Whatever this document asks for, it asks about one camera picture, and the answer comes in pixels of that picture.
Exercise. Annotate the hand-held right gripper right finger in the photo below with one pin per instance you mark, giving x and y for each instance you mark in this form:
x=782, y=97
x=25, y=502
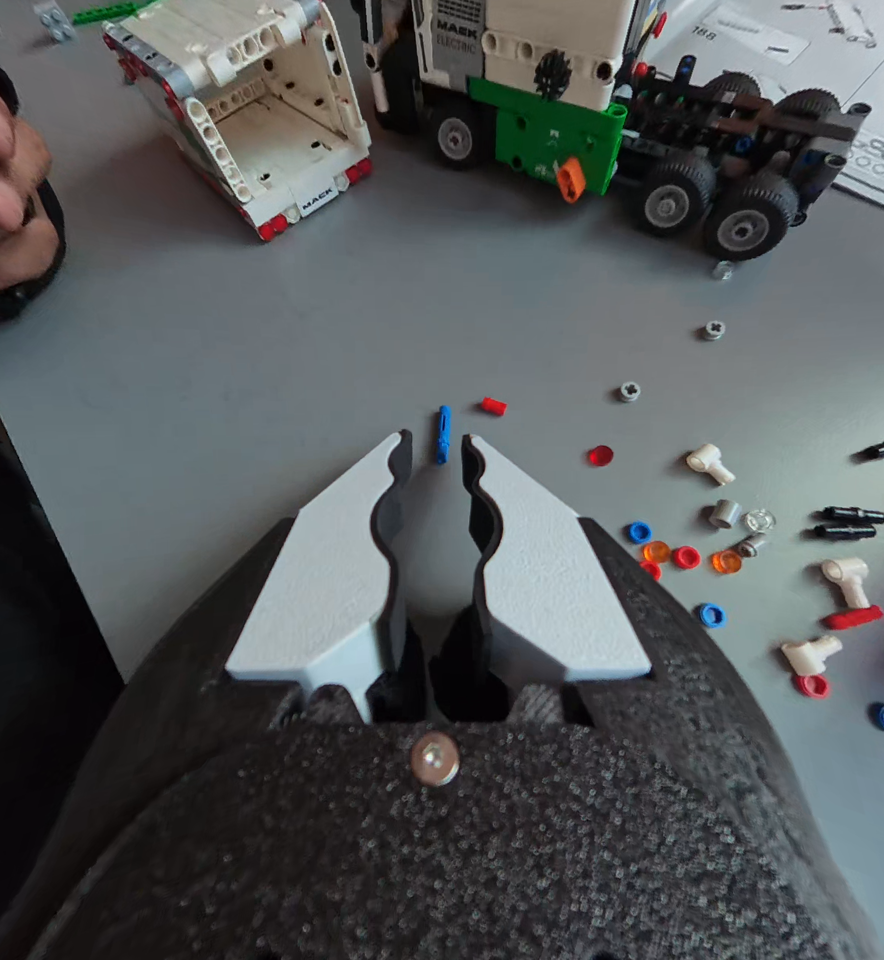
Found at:
x=554, y=592

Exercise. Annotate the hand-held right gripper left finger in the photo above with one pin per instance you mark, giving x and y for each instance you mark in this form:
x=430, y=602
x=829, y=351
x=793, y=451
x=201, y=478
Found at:
x=314, y=585

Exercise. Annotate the blue lego pin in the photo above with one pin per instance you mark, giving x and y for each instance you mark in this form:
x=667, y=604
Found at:
x=443, y=435

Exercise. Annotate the lego truck chassis with cab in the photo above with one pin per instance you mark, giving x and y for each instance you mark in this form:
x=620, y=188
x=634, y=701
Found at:
x=554, y=135

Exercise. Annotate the small grey lego piece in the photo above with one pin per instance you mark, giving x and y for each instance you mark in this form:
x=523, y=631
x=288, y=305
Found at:
x=725, y=514
x=750, y=546

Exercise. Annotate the short red lego pin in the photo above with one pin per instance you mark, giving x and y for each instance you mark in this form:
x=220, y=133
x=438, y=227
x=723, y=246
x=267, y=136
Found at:
x=493, y=406

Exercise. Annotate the white lego connector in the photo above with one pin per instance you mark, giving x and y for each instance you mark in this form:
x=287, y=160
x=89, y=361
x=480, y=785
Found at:
x=805, y=652
x=848, y=579
x=708, y=459

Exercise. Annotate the grey lego bush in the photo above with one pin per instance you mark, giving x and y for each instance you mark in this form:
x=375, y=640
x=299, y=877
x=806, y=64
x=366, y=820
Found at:
x=628, y=391
x=711, y=330

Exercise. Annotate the clear lego stud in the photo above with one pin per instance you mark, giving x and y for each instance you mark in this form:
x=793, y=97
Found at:
x=760, y=519

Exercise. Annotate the light grey lego brick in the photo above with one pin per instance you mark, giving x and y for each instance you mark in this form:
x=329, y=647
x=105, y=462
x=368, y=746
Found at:
x=56, y=19

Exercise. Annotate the red lego axle pin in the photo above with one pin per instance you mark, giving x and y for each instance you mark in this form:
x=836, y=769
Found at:
x=852, y=618

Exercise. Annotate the long green lego plate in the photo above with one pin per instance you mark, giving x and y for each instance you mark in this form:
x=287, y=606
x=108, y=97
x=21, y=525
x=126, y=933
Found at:
x=104, y=13

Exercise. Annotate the white lego garbage container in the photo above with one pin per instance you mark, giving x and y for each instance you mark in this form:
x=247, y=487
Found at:
x=187, y=30

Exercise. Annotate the clear round lego plate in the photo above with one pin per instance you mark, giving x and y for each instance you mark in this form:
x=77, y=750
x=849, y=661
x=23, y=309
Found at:
x=722, y=271

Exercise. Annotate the lego instruction booklet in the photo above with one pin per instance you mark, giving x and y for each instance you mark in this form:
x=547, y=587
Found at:
x=786, y=75

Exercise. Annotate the scatter of coloured round studs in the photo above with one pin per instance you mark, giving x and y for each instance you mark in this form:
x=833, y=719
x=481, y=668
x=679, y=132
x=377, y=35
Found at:
x=600, y=455

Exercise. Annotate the person's black clothing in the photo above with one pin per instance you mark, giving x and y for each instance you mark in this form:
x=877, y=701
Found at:
x=22, y=600

